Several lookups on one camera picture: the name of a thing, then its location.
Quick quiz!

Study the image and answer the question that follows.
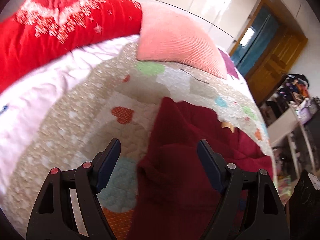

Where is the wooden door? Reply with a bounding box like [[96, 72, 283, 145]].
[[245, 0, 308, 106]]

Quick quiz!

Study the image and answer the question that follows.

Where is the pink ribbed pillow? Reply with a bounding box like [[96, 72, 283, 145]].
[[136, 4, 228, 79]]

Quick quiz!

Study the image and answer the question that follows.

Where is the red snowflake duvet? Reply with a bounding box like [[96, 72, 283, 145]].
[[1, 0, 142, 92]]

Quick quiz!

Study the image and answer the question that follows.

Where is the heart-patterned quilt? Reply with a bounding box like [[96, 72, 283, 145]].
[[1, 41, 276, 236]]

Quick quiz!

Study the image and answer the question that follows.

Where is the purple pillow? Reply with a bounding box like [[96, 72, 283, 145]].
[[219, 49, 239, 79]]

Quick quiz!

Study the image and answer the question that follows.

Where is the blue door curtain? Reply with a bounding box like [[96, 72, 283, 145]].
[[231, 6, 280, 76]]

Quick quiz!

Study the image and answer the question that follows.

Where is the dark red knit garment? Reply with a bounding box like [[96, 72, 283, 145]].
[[127, 98, 272, 239]]

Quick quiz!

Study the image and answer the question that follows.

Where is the white bed sheet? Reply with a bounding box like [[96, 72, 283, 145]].
[[1, 35, 139, 195]]

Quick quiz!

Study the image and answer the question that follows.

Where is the white side table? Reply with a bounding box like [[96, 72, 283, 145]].
[[267, 105, 317, 177]]

